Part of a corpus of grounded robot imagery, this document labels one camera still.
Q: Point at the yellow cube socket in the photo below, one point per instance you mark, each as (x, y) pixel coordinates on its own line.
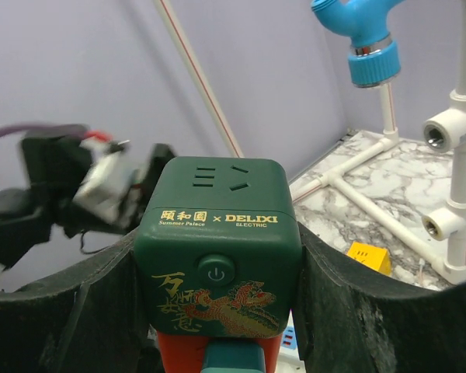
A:
(376, 258)

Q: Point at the red cube socket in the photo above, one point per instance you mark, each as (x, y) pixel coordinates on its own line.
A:
(182, 353)

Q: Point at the teal cube plug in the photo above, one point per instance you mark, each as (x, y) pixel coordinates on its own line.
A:
(233, 356)

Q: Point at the white long power strip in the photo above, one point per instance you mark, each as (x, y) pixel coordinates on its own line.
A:
(288, 346)

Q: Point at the blue valve fitting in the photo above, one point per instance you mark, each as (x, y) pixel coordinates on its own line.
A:
(373, 57)

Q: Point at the white PVC pipe frame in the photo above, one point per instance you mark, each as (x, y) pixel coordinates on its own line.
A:
(444, 132)

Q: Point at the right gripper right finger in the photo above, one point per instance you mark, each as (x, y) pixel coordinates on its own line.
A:
(350, 318)

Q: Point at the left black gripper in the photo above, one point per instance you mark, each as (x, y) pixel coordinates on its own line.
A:
(56, 164)

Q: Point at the dark green tiger cube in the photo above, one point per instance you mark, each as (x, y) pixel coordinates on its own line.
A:
(218, 248)

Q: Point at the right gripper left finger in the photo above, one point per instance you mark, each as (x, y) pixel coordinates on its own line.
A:
(86, 318)

